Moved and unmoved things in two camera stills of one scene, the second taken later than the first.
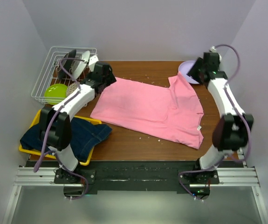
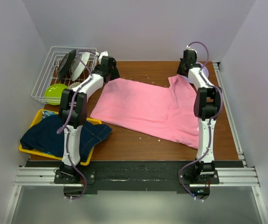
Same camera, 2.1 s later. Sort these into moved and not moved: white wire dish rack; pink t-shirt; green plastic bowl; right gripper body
Moved: right gripper body
Not moved: pink t-shirt; green plastic bowl; white wire dish rack
